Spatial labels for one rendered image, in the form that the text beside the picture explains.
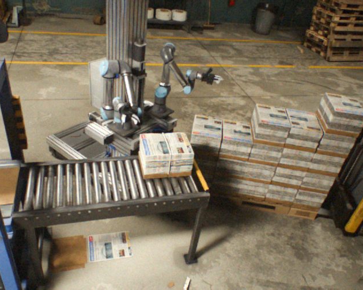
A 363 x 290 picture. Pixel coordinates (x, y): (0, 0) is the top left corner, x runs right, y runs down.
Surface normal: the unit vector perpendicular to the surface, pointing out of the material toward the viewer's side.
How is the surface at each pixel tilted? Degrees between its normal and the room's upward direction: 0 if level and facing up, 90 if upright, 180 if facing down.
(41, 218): 90
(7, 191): 0
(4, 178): 0
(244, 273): 0
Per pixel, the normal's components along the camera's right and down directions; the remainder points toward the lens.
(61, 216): 0.27, 0.58
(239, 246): 0.12, -0.81
